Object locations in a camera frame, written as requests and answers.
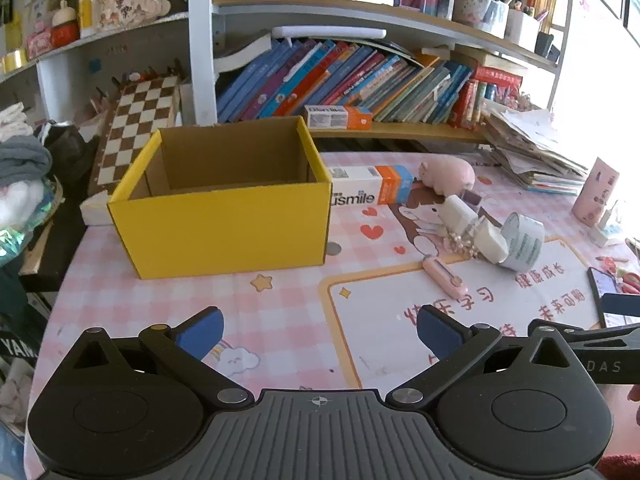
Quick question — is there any pink checked cartoon mat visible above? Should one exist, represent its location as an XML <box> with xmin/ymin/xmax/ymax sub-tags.
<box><xmin>22</xmin><ymin>152</ymin><xmax>640</xmax><ymax>480</ymax></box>

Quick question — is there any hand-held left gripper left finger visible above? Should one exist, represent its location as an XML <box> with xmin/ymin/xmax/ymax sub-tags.
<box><xmin>62</xmin><ymin>306</ymin><xmax>254</xmax><ymax>409</ymax></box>

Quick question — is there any white cloth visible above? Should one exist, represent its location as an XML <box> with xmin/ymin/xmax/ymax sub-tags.
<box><xmin>0</xmin><ymin>102</ymin><xmax>32</xmax><ymax>142</ymax></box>

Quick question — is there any grey folded garment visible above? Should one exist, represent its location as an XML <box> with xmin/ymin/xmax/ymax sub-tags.
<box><xmin>0</xmin><ymin>135</ymin><xmax>53</xmax><ymax>186</ymax></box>

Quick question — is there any white paper block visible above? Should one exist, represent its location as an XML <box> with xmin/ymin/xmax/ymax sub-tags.
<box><xmin>80</xmin><ymin>195</ymin><xmax>118</xmax><ymax>226</ymax></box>

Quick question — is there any brown white chessboard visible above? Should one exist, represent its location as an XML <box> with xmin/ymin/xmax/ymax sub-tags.
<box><xmin>87</xmin><ymin>74</ymin><xmax>182</xmax><ymax>198</ymax></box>

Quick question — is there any white orange toothpaste box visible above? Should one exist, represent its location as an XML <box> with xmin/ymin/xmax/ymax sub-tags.
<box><xmin>304</xmin><ymin>105</ymin><xmax>373</xmax><ymax>131</ymax></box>
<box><xmin>327</xmin><ymin>164</ymin><xmax>415</xmax><ymax>207</ymax></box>

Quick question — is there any row of colourful books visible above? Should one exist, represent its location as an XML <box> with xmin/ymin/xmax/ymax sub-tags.
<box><xmin>216</xmin><ymin>39</ymin><xmax>523</xmax><ymax>128</ymax></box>

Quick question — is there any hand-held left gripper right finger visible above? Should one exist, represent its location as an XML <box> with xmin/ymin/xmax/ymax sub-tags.
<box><xmin>386</xmin><ymin>303</ymin><xmax>578</xmax><ymax>409</ymax></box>

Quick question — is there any red white doll figurine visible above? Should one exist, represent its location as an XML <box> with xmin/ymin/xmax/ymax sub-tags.
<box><xmin>50</xmin><ymin>0</ymin><xmax>81</xmax><ymax>46</ymax></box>

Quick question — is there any yellow white box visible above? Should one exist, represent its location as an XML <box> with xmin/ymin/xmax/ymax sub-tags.
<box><xmin>77</xmin><ymin>0</ymin><xmax>98</xmax><ymax>38</ymax></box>

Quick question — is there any pink pig plush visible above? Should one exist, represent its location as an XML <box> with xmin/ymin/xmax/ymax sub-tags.
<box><xmin>417</xmin><ymin>156</ymin><xmax>476</xmax><ymax>196</ymax></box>

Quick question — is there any white pen holder cup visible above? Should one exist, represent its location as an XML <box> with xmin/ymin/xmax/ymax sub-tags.
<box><xmin>452</xmin><ymin>0</ymin><xmax>493</xmax><ymax>26</ymax></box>

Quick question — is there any iridescent plastic bag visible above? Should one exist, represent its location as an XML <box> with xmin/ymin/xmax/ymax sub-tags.
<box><xmin>0</xmin><ymin>180</ymin><xmax>63</xmax><ymax>267</ymax></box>

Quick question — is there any pink printed box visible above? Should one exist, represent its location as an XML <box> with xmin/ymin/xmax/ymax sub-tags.
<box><xmin>25</xmin><ymin>27</ymin><xmax>53</xmax><ymax>58</ymax></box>

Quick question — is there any black smartphone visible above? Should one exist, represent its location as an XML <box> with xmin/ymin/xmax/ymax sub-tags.
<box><xmin>586</xmin><ymin>266</ymin><xmax>640</xmax><ymax>328</ymax></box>

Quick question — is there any white bookshelf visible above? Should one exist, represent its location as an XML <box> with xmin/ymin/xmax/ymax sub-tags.
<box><xmin>0</xmin><ymin>0</ymin><xmax>576</xmax><ymax>146</ymax></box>

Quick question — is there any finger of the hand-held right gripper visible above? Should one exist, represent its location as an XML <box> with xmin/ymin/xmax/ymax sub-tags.
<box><xmin>600</xmin><ymin>293</ymin><xmax>640</xmax><ymax>318</ymax></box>
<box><xmin>528</xmin><ymin>318</ymin><xmax>640</xmax><ymax>356</ymax></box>

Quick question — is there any stack of loose papers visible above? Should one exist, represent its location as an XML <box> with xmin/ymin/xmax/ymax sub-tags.
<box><xmin>480</xmin><ymin>102</ymin><xmax>588</xmax><ymax>196</ymax></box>

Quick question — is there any yellow cardboard box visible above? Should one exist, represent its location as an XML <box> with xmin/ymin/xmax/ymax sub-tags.
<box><xmin>106</xmin><ymin>115</ymin><xmax>333</xmax><ymax>281</ymax></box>

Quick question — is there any wide pale tape roll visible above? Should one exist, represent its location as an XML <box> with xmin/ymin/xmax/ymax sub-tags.
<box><xmin>501</xmin><ymin>212</ymin><xmax>546</xmax><ymax>272</ymax></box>

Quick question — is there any white charger adapter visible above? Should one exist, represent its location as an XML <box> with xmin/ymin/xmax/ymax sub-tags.
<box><xmin>439</xmin><ymin>195</ymin><xmax>477</xmax><ymax>231</ymax></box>
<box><xmin>472</xmin><ymin>220</ymin><xmax>511</xmax><ymax>264</ymax></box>

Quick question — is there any black bag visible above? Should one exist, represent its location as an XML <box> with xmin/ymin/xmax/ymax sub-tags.
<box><xmin>37</xmin><ymin>120</ymin><xmax>99</xmax><ymax>187</ymax></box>

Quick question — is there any pink utility knife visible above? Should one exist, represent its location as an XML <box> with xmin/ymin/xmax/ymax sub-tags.
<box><xmin>422</xmin><ymin>256</ymin><xmax>469</xmax><ymax>297</ymax></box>

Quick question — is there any white storage box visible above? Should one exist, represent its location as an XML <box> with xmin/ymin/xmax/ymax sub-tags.
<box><xmin>505</xmin><ymin>7</ymin><xmax>541</xmax><ymax>51</ymax></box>

